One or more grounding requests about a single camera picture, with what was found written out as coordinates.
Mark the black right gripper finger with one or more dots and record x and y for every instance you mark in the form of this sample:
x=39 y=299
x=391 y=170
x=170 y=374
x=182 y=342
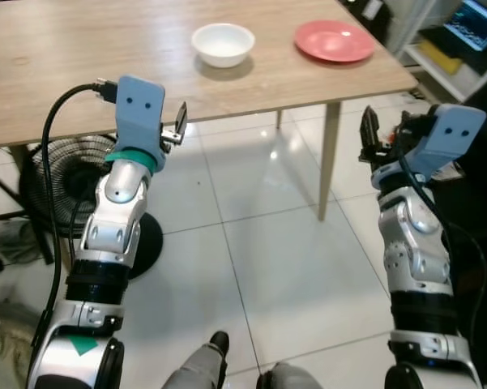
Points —
x=369 y=134

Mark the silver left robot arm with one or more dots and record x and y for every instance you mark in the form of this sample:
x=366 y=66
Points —
x=113 y=223

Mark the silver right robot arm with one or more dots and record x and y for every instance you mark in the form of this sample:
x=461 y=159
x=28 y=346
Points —
x=417 y=243

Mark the thick wooden table leg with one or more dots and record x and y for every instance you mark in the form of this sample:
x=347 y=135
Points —
x=329 y=162

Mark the white shelf unit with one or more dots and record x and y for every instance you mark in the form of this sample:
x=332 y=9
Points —
x=458 y=81

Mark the white bowl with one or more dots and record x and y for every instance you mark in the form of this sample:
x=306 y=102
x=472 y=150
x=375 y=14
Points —
x=223 y=44

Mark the thin wooden table leg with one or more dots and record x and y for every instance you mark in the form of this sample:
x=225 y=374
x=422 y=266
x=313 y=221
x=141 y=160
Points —
x=279 y=120

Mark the yellow flat item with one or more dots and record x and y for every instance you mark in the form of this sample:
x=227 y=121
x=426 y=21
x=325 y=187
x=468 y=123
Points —
x=439 y=57

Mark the pink plate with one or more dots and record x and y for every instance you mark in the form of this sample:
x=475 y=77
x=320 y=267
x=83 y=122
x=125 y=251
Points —
x=335 y=40

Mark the black furniture block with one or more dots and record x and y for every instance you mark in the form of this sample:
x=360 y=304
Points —
x=478 y=211

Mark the black floor fan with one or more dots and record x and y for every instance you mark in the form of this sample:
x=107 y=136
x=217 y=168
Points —
x=69 y=174

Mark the black bag with white tag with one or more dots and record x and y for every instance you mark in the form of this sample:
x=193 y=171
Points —
x=365 y=24

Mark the laptop with lit screen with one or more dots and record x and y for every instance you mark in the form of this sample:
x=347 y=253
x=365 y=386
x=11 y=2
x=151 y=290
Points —
x=474 y=24

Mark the grey crumpled cloth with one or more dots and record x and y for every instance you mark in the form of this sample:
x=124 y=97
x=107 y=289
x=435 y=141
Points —
x=12 y=239

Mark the grey left robot leg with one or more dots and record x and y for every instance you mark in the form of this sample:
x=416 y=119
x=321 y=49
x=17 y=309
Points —
x=198 y=365

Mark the grey robot leg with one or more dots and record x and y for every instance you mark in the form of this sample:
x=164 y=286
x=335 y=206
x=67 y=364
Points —
x=288 y=377
x=198 y=365

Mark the grey right robot leg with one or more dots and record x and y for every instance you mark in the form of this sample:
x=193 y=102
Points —
x=288 y=377

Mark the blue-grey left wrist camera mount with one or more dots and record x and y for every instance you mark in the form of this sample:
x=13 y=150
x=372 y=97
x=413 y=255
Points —
x=139 y=113

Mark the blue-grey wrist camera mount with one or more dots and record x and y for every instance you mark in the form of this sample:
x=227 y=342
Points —
x=446 y=138
x=139 y=113

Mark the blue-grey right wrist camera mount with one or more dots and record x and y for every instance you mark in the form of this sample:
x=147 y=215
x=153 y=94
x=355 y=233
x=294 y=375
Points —
x=446 y=138

